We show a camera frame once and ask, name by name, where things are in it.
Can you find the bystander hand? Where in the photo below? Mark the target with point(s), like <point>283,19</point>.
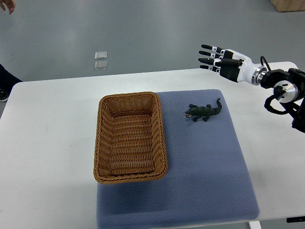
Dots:
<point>9,5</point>

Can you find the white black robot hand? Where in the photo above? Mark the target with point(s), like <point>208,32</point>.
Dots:
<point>230,64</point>

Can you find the dark green toy crocodile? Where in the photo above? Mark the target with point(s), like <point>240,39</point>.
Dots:
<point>204,112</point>

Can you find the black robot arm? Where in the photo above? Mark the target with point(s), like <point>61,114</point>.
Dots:
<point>288,94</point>

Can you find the brown wicker basket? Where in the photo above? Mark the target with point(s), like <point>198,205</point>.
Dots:
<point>130,143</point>

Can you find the wooden box corner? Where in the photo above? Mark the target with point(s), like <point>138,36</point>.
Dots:
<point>288,5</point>

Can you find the bystander shoe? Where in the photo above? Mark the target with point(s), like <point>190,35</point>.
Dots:
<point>4,96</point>

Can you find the upper floor plate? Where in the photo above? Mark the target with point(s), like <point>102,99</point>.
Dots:
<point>100,55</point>

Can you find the floor plate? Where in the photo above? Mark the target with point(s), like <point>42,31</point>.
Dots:
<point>100,55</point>
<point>101,65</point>

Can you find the lower floor plate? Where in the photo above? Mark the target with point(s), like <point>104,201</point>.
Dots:
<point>101,65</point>

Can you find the blue textured mat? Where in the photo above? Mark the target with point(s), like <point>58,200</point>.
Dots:
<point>207,179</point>

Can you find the white table leg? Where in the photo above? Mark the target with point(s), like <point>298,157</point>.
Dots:
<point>254,225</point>

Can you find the black table edge bracket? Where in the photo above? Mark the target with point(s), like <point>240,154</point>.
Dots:
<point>295,219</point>

